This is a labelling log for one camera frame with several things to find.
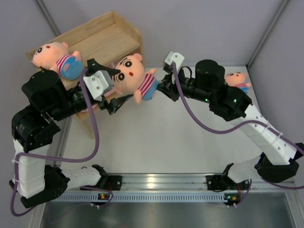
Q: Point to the slotted white cable duct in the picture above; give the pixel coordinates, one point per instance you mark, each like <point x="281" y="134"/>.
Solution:
<point x="141" y="197"/>

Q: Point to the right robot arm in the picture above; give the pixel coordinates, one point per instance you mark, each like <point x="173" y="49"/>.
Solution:
<point x="276" y="163"/>

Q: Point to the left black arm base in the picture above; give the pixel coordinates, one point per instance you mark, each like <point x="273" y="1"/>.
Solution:
<point x="111" y="183"/>

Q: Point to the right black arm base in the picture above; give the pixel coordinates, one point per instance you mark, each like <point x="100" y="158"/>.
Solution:
<point x="219" y="183"/>

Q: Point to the boy plush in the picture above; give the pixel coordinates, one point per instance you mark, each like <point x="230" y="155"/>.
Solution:
<point x="56" y="57"/>
<point x="238" y="79"/>
<point x="134" y="79"/>

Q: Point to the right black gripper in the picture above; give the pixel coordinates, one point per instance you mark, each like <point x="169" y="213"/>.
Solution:
<point x="168" y="87"/>

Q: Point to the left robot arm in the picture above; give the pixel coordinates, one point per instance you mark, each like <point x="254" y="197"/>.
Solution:
<point x="34" y="127"/>

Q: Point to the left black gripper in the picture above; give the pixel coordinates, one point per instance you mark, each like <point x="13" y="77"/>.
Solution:
<point x="114" y="103"/>

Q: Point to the aluminium mounting rail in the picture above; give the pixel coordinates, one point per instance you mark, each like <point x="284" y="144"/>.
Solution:
<point x="165" y="181"/>

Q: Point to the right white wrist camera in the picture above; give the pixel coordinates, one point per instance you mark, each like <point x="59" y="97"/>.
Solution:
<point x="175" y="57"/>

